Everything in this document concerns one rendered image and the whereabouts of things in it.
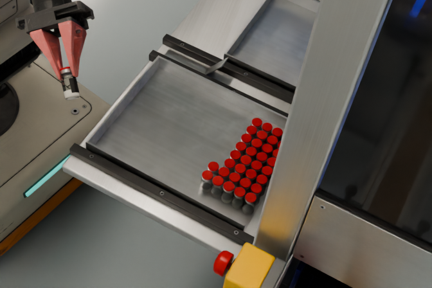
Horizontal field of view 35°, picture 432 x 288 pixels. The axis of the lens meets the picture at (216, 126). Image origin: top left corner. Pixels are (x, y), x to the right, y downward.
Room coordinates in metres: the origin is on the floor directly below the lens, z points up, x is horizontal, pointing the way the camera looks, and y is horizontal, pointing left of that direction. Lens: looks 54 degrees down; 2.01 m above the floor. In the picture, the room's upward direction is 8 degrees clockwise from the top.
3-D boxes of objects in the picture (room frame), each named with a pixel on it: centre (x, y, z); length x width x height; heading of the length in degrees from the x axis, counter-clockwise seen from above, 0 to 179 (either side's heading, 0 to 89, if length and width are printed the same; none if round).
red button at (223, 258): (0.48, -0.05, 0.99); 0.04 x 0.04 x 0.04; 68
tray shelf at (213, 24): (0.92, -0.07, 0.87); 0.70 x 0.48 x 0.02; 158
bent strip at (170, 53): (0.97, 0.06, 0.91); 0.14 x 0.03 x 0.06; 68
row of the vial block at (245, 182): (0.73, -0.09, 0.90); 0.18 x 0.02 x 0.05; 157
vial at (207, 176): (0.68, 0.00, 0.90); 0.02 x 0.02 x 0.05
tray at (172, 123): (0.78, 0.03, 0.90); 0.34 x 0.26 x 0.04; 67
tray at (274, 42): (1.05, -0.20, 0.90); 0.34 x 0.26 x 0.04; 68
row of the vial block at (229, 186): (0.74, -0.07, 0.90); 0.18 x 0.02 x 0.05; 157
